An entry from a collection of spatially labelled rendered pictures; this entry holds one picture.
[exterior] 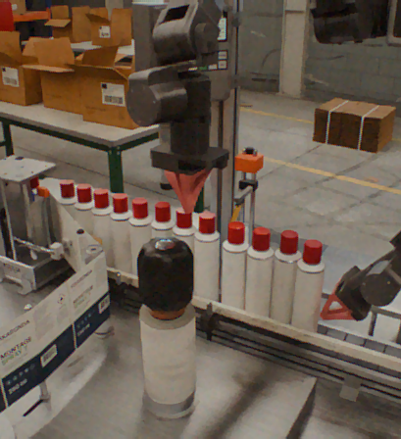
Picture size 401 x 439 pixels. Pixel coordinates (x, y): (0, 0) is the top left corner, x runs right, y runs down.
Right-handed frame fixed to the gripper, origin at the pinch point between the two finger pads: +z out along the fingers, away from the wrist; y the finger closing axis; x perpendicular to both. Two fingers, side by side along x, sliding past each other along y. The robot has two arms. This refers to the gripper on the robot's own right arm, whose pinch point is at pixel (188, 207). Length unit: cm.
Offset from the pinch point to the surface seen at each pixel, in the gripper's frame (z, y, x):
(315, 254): 11.9, 15.3, 18.0
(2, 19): 5, -463, 356
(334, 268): 35, 10, 56
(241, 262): 17.5, 1.3, 17.8
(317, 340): 28.4, 18.4, 16.2
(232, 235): 12.2, -0.7, 17.4
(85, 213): 16.2, -37.3, 17.2
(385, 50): 30, -85, 571
